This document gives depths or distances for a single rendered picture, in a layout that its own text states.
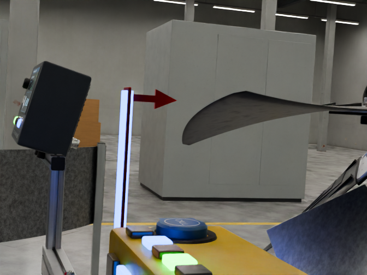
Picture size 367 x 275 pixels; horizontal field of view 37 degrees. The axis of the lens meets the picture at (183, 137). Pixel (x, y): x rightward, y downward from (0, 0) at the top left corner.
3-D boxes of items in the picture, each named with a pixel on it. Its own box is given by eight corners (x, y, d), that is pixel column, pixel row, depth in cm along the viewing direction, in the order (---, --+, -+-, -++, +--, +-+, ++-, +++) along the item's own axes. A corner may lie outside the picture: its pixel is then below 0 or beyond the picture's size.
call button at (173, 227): (214, 247, 42) (215, 225, 42) (164, 249, 41) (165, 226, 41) (195, 235, 46) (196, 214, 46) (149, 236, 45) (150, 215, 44)
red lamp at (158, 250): (184, 259, 36) (185, 250, 36) (158, 260, 36) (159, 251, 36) (175, 252, 38) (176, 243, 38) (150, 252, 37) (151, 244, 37)
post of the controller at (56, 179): (60, 249, 117) (65, 156, 116) (46, 249, 116) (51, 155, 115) (59, 245, 120) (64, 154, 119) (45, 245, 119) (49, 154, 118)
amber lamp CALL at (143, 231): (154, 238, 42) (154, 230, 42) (130, 239, 41) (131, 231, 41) (147, 233, 43) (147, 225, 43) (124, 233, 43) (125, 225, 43)
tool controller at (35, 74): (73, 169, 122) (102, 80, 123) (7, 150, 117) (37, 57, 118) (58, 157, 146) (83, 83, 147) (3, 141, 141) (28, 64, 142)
